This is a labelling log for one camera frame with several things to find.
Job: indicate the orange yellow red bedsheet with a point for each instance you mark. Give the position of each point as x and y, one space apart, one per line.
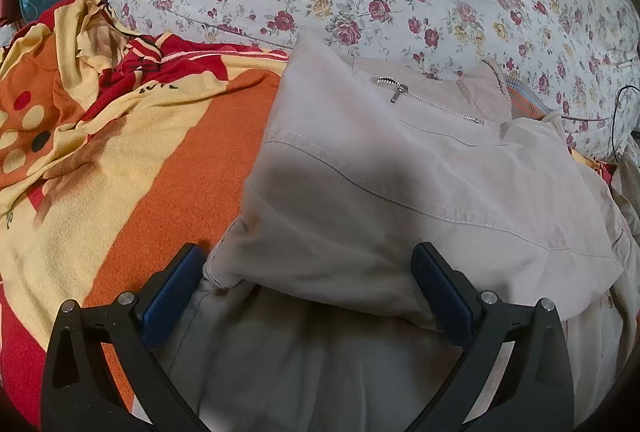
117 149

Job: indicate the beige zip jacket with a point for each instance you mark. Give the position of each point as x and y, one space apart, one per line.
308 318

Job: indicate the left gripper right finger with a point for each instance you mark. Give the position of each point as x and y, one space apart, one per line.
514 371

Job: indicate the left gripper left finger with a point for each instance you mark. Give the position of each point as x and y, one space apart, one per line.
101 371

